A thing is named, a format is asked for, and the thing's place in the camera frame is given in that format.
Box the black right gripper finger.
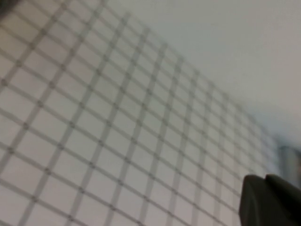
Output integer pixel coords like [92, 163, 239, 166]
[239, 173, 301, 226]

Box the white grid tablecloth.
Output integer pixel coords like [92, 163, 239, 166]
[0, 0, 283, 226]

